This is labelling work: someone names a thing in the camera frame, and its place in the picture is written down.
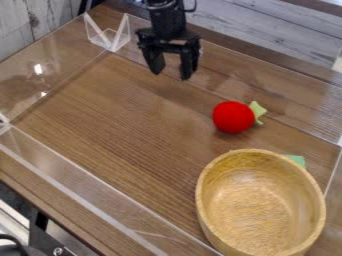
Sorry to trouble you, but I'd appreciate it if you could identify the black cable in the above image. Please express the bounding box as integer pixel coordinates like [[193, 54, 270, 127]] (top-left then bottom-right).
[[0, 233, 31, 256]]

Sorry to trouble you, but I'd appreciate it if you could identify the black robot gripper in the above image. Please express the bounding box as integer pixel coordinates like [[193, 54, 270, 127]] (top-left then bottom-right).
[[137, 6, 201, 80]]

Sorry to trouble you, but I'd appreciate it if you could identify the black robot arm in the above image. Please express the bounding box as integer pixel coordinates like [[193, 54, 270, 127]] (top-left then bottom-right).
[[137, 0, 202, 80]]

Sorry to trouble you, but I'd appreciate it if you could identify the black table clamp bracket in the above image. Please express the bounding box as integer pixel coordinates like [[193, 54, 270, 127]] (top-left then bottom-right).
[[28, 212, 76, 256]]

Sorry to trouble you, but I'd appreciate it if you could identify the wooden oval bowl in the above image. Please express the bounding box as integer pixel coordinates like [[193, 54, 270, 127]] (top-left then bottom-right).
[[195, 149, 326, 256]]

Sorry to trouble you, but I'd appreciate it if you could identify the clear acrylic tray enclosure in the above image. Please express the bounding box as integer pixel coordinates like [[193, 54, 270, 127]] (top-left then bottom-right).
[[0, 7, 342, 256]]

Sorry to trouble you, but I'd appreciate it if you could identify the red felt strawberry toy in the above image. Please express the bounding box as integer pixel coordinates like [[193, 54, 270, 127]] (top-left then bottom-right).
[[213, 101, 267, 134]]

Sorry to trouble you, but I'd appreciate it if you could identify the green felt piece behind bowl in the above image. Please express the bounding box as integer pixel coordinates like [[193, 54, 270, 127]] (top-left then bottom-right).
[[283, 154, 306, 168]]

